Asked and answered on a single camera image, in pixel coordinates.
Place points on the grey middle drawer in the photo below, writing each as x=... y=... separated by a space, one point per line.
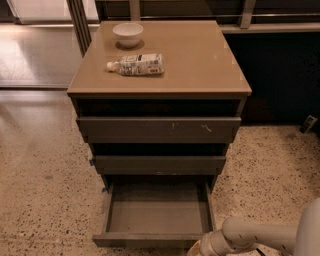
x=159 y=165

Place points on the grey top drawer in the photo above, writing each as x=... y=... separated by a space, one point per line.
x=159 y=130

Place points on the grey bottom drawer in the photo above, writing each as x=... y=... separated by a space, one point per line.
x=156 y=212

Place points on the yellow foam padded gripper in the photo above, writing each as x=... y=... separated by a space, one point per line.
x=207 y=244

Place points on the metal window railing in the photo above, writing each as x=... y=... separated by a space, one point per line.
x=243 y=13

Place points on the grey drawer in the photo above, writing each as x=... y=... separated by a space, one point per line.
x=156 y=212
x=159 y=130
x=159 y=165

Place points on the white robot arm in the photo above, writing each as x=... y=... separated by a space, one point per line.
x=237 y=236

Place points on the white ceramic bowl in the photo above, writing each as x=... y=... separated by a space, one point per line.
x=128 y=35

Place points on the brown drawer cabinet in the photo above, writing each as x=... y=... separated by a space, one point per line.
x=201 y=79

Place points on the plastic bottle with label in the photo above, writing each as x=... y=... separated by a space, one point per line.
x=138 y=65

